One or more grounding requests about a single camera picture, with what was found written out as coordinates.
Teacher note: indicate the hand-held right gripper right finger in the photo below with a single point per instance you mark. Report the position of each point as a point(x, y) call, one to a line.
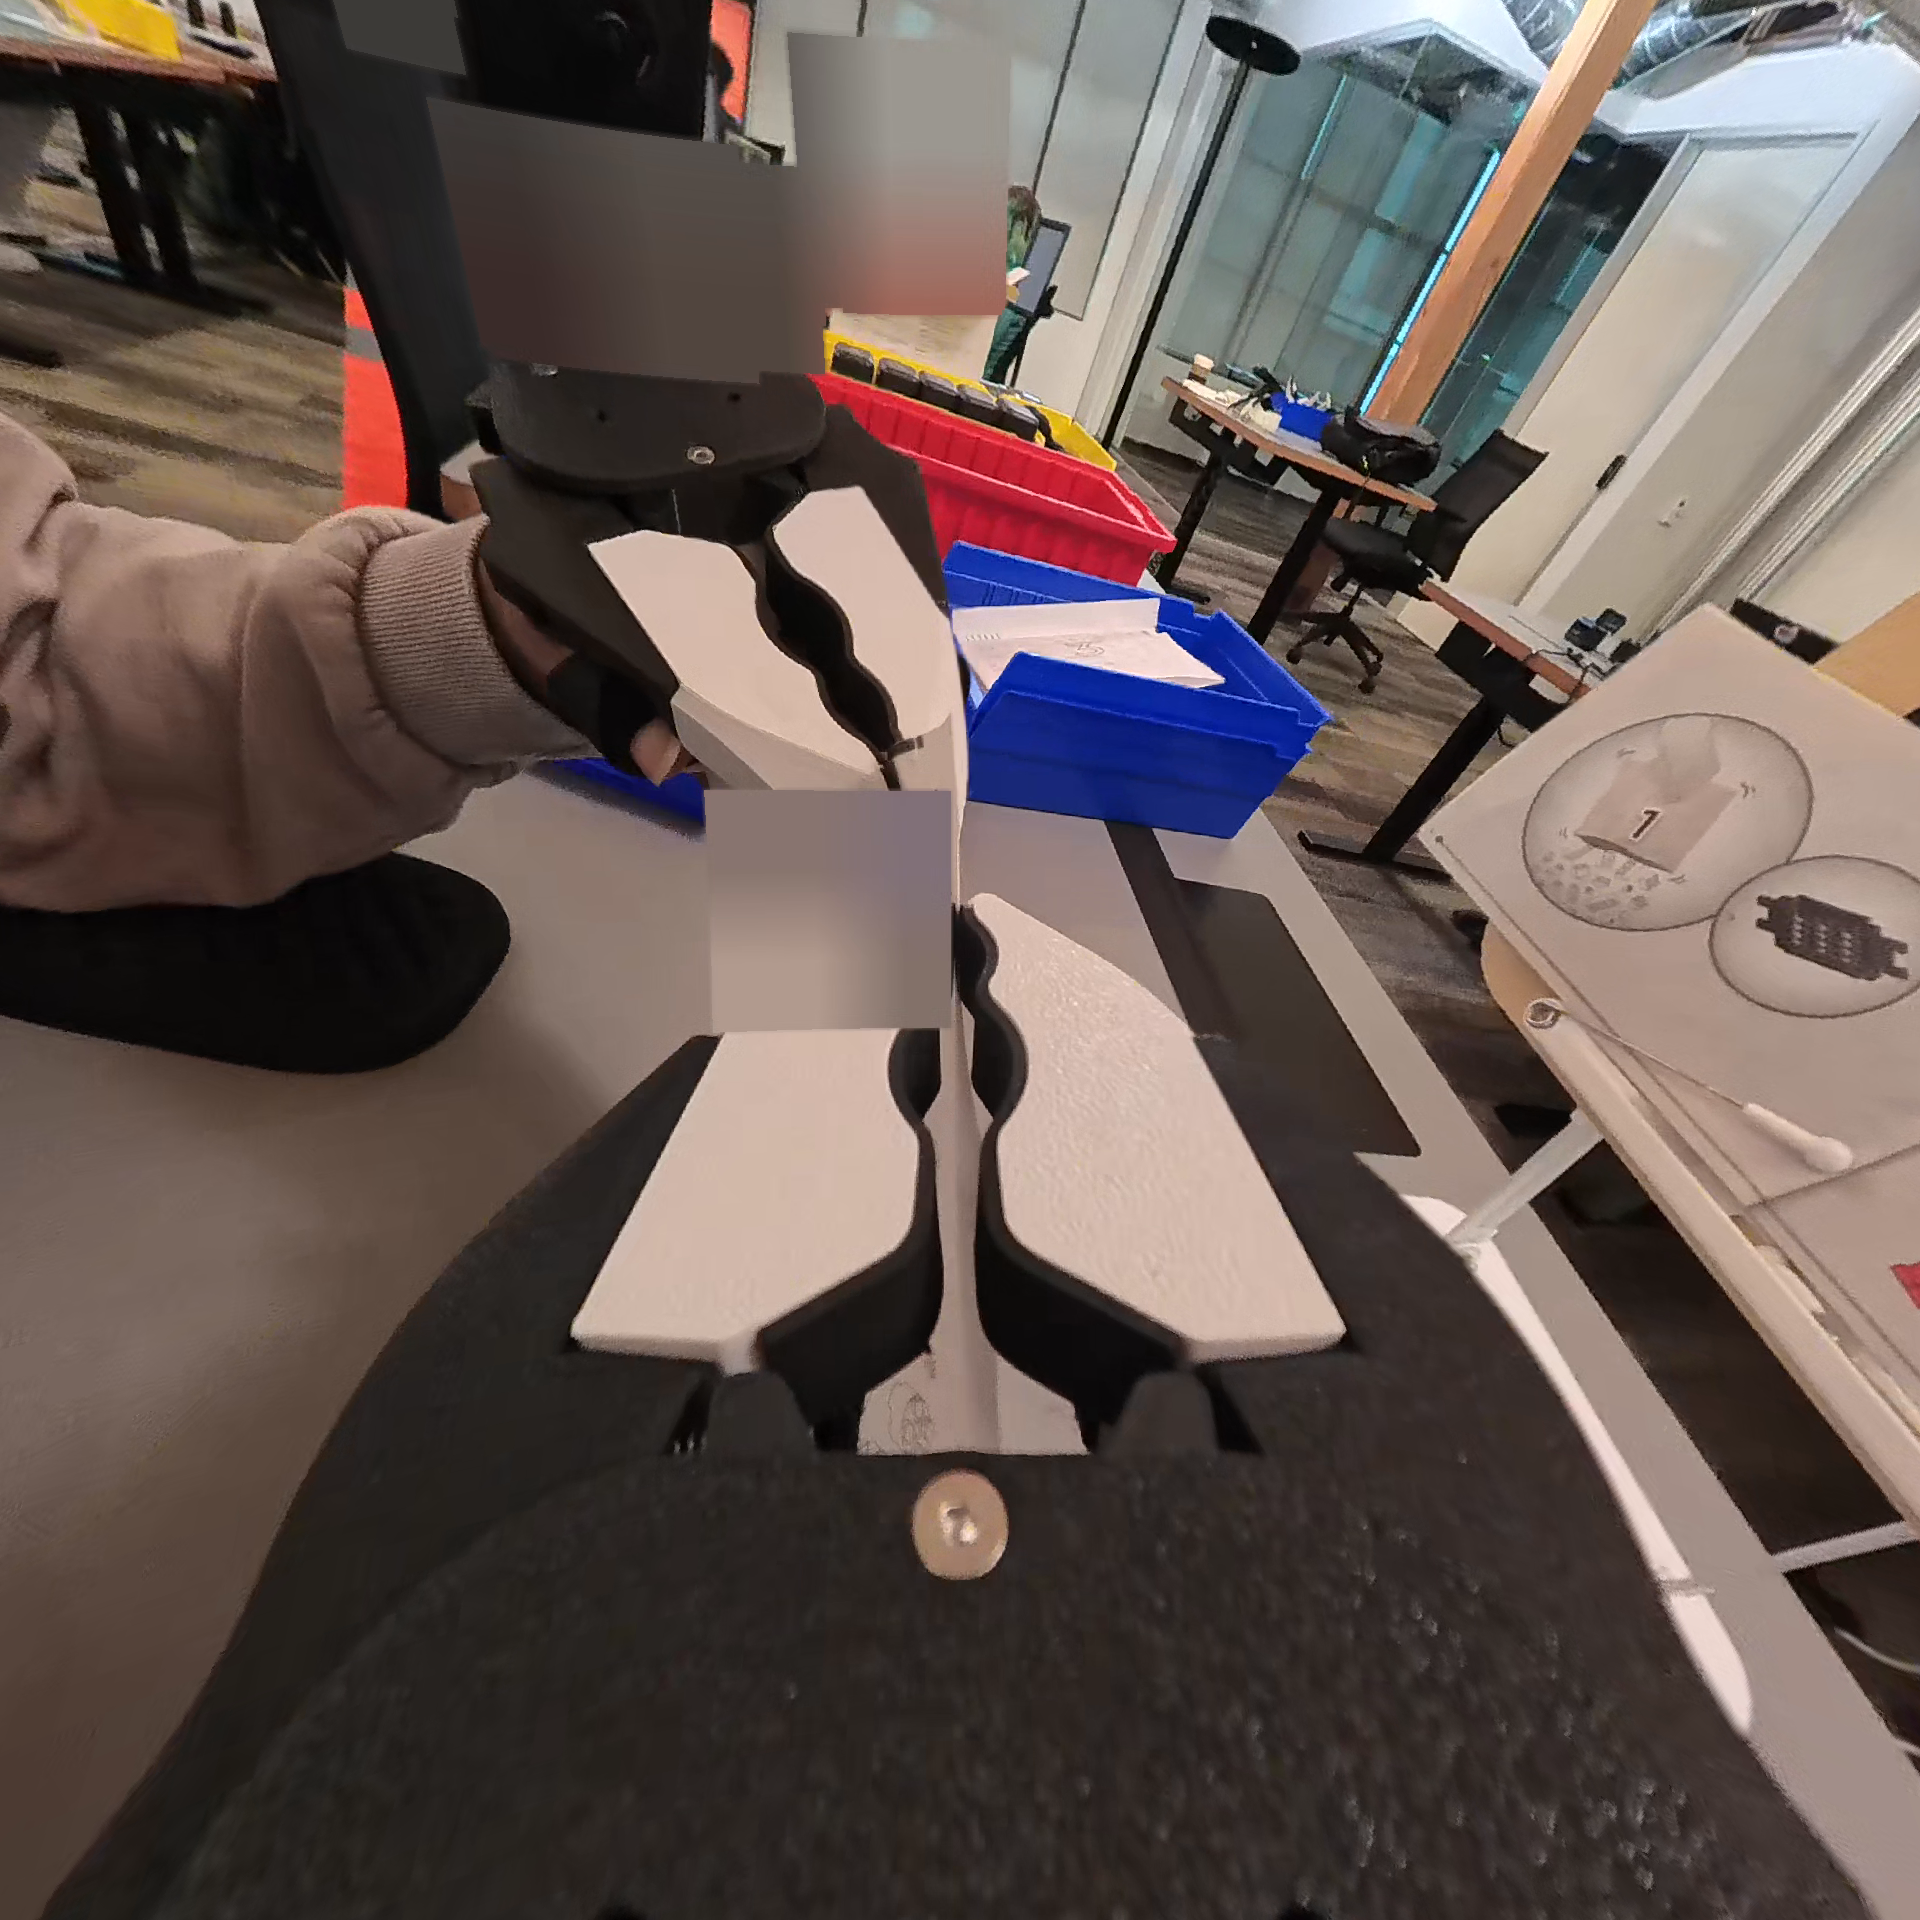
point(1153, 1188)

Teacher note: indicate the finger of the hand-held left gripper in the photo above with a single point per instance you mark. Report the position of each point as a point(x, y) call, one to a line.
point(720, 674)
point(885, 599)

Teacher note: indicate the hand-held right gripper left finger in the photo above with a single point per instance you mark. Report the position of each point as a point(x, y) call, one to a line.
point(749, 1201)

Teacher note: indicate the white brick-print paper bag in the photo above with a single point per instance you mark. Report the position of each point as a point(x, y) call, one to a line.
point(1050, 614)
point(1153, 663)
point(909, 1418)

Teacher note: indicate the long blue storage bin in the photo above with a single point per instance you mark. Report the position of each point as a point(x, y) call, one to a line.
point(1140, 788)
point(1140, 719)

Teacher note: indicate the white book stand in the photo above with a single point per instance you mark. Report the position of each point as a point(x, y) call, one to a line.
point(1635, 1117)

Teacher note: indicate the toy car instruction booklet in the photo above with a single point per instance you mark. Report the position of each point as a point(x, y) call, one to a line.
point(1651, 719)

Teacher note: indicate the person's left forearm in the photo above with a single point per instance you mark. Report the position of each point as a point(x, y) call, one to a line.
point(228, 674)

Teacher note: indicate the black desk mat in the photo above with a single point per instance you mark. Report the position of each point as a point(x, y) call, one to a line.
point(1275, 1021)

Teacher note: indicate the person's left hand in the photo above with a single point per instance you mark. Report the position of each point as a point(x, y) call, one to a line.
point(653, 757)

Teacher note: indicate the red storage bin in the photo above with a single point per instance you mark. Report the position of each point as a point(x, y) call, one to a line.
point(1020, 496)

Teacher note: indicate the row of black boxes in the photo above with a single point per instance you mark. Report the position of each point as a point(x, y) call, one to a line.
point(931, 383)

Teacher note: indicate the yellow storage bin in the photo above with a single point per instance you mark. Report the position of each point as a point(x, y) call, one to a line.
point(1078, 436)

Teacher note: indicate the orange plastic object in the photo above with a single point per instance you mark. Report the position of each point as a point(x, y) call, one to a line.
point(376, 406)

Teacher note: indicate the wooden top office table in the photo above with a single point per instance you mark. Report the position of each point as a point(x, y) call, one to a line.
point(1291, 452)
point(1516, 623)
point(134, 60)

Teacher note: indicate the black bag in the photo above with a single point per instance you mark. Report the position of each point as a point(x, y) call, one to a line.
point(1378, 442)

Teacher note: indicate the black wrist rest pad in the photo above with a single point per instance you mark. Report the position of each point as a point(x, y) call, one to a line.
point(269, 961)

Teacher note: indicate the black office chair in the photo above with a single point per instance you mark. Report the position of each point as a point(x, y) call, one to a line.
point(1442, 510)

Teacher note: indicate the black floor lamp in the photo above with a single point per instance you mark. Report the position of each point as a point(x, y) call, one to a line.
point(1252, 43)

